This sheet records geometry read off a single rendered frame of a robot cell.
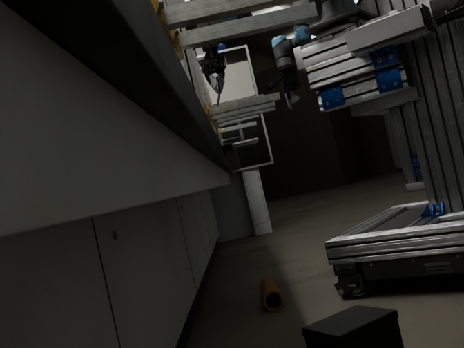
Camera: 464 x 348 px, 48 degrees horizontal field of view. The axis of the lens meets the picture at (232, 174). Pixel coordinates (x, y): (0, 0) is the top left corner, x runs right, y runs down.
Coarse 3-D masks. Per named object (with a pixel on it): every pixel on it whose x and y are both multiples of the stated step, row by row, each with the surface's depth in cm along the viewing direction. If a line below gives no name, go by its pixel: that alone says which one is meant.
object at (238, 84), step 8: (232, 64) 481; (240, 64) 481; (248, 64) 481; (232, 72) 481; (240, 72) 481; (248, 72) 481; (232, 80) 481; (240, 80) 481; (248, 80) 481; (208, 88) 481; (224, 88) 481; (232, 88) 481; (240, 88) 481; (248, 88) 481; (216, 96) 481; (224, 96) 481; (232, 96) 481; (240, 96) 481; (248, 96) 481
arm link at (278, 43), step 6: (282, 36) 255; (276, 42) 255; (282, 42) 254; (288, 42) 254; (276, 48) 255; (282, 48) 254; (288, 48) 254; (276, 54) 256; (282, 54) 254; (288, 54) 255
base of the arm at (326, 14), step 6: (324, 0) 199; (330, 0) 197; (336, 0) 196; (342, 0) 196; (348, 0) 196; (324, 6) 200; (330, 6) 197; (336, 6) 195; (342, 6) 195; (348, 6) 195; (354, 6) 196; (324, 12) 201; (330, 12) 196; (336, 12) 195; (342, 12) 194; (324, 18) 199; (330, 18) 196
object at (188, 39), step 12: (276, 12) 106; (288, 12) 106; (300, 12) 106; (312, 12) 106; (216, 24) 106; (228, 24) 106; (240, 24) 106; (252, 24) 106; (264, 24) 106; (276, 24) 106; (288, 24) 108; (180, 36) 106; (192, 36) 106; (204, 36) 106; (216, 36) 106; (228, 36) 106; (240, 36) 108
